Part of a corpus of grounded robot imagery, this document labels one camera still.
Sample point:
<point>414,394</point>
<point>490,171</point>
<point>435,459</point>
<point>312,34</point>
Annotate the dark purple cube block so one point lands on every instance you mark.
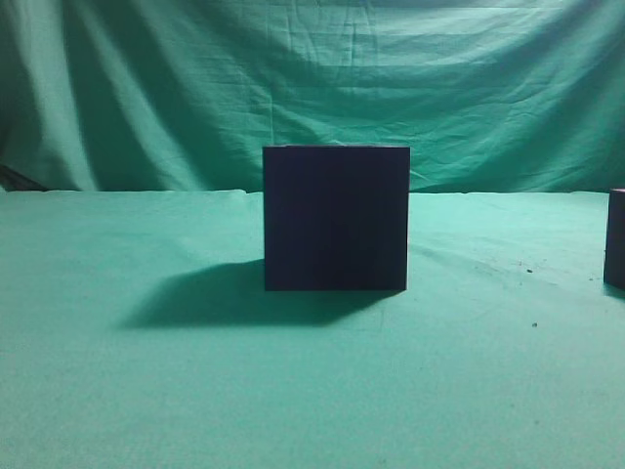
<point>614,240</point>

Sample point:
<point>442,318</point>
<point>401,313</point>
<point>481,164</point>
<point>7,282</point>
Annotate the dark blue groove box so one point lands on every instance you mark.
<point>336,217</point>

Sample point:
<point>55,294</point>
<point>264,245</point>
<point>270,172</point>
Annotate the green cloth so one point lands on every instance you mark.
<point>135,328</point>

